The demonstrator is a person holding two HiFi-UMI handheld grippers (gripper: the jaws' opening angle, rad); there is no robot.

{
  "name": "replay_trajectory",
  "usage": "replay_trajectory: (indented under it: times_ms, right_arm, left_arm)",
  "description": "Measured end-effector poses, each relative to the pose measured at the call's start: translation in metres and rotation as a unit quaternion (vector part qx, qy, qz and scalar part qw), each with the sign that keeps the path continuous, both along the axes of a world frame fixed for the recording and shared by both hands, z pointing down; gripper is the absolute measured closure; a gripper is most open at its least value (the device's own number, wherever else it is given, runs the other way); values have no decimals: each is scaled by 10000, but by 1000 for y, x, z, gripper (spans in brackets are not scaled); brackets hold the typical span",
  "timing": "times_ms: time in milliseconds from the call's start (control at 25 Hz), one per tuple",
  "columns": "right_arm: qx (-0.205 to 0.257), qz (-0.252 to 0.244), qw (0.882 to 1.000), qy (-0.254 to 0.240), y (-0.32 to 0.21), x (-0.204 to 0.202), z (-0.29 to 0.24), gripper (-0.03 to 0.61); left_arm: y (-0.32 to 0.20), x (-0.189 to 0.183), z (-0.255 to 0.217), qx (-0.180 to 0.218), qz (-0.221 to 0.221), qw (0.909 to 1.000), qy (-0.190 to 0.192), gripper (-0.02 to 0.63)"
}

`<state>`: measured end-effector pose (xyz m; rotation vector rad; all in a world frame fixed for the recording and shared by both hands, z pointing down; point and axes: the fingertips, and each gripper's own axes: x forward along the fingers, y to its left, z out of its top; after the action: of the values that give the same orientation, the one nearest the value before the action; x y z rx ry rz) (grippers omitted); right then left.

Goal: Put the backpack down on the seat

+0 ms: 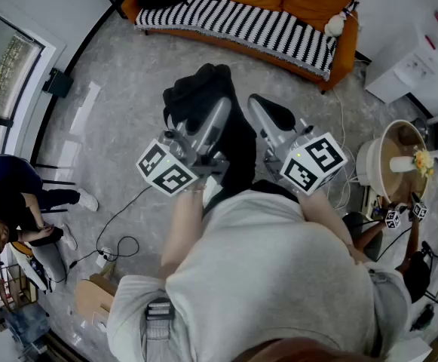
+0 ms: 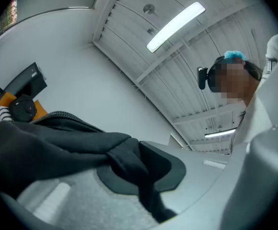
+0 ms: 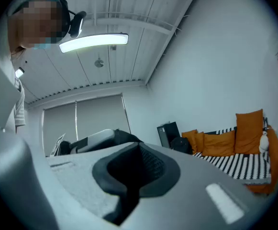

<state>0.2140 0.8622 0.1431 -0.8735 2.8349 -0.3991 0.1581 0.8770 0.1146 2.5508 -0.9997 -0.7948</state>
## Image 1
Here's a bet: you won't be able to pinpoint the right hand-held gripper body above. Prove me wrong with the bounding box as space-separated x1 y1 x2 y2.
247 93 349 196

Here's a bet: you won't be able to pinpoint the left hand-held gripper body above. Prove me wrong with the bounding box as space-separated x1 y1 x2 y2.
136 95 233 198

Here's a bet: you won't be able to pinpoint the black garment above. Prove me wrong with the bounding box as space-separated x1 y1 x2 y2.
161 63 258 190

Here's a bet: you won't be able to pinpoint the orange sofa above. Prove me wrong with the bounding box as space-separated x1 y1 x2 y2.
120 0 361 94

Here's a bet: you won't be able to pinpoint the person's left forearm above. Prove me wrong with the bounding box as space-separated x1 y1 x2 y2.
161 186 204 278

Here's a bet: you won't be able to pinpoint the person's right forearm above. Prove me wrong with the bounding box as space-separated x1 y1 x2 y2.
298 190 370 263

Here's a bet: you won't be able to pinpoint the person's black trousers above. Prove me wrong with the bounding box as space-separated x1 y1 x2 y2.
202 178 301 218

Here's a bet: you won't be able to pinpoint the round beige white table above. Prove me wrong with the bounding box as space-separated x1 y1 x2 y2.
355 119 430 205

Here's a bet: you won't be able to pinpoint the white vase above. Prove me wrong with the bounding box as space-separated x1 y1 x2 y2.
389 155 418 173

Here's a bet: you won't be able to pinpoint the white power strip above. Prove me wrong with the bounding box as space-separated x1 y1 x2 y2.
95 245 117 269

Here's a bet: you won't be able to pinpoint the yellow flower bunch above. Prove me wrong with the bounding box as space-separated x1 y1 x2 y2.
412 145 436 177

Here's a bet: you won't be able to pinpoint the dark trash can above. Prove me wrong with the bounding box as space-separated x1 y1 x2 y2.
410 117 430 140

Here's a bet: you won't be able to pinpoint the person's gray t-shirt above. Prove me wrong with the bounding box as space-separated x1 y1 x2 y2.
106 189 412 362

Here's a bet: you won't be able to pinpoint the white desk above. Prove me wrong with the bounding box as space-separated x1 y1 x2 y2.
364 0 438 117

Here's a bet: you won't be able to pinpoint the black box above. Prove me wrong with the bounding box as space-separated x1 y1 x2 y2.
41 68 74 99

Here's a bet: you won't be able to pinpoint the white plush toy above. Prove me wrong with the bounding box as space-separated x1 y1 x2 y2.
323 11 348 38

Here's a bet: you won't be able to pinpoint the dark blue chair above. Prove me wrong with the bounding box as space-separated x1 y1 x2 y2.
0 154 78 214

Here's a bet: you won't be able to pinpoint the black white striped blanket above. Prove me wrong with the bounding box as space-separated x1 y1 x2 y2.
134 0 338 82

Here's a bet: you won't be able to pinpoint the square orange cushion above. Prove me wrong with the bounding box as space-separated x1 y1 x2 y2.
281 0 361 33

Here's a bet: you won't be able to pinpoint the black cable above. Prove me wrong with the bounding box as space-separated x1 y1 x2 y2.
67 184 154 283

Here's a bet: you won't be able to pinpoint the gray strap black buckle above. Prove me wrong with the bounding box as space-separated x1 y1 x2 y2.
141 296 176 362

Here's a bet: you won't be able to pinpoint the window with black frame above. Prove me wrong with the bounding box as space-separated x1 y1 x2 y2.
0 32 44 165

